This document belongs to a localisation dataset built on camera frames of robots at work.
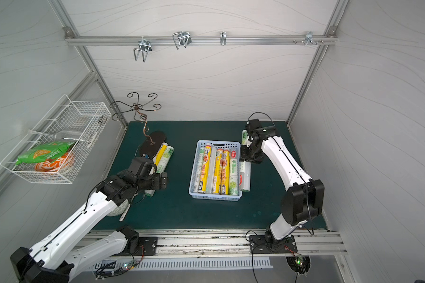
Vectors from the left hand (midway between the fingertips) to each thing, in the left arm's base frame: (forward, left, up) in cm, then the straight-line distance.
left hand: (159, 178), depth 76 cm
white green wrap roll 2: (+5, -38, +2) cm, 38 cm away
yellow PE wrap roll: (+15, -19, -9) cm, 26 cm away
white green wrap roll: (+12, -22, -13) cm, 28 cm away
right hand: (+11, -39, +1) cm, 40 cm away
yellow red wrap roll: (+4, -26, -13) cm, 29 cm away
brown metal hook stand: (+30, +14, +15) cm, 36 cm away
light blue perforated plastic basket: (+28, -27, -11) cm, 41 cm away
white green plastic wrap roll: (+11, -34, -13) cm, 38 cm away
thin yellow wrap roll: (+11, -30, -13) cm, 34 cm away
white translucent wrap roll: (+12, -15, -12) cm, 23 cm away
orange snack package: (-4, +33, +16) cm, 37 cm away
